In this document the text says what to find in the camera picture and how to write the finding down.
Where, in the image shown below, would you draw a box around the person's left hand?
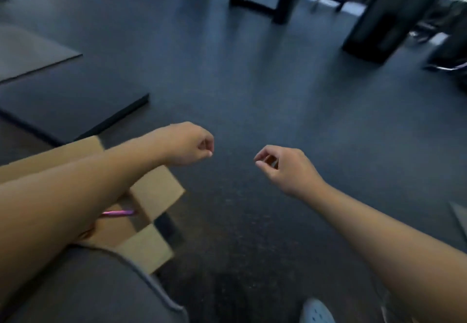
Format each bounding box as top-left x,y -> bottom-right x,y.
158,121 -> 215,168

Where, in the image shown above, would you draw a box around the person's right hand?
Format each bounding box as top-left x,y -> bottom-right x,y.
254,145 -> 330,200

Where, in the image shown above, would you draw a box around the person's right forearm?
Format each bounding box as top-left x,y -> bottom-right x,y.
309,183 -> 467,323

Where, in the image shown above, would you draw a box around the person's left forearm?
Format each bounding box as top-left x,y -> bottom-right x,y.
0,129 -> 171,310

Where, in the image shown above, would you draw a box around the brown cardboard box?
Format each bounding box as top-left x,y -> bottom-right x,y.
0,135 -> 186,276

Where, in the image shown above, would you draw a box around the pink tool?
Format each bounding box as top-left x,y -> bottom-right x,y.
101,209 -> 135,218

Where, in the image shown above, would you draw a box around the black floor mat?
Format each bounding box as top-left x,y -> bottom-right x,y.
0,55 -> 151,149

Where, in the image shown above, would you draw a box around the person's white shoe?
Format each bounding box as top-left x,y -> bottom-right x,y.
299,298 -> 336,323

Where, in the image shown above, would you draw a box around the person's grey shorts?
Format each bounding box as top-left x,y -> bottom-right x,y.
0,243 -> 189,323

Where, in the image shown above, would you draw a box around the grey flat board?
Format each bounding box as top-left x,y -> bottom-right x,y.
448,201 -> 467,240

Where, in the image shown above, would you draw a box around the black pillar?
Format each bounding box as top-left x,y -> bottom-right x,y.
341,0 -> 461,65

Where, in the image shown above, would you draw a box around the grey floor mat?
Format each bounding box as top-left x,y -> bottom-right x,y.
0,24 -> 83,84

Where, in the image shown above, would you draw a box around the dark exercise machine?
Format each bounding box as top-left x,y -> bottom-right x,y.
409,0 -> 467,91

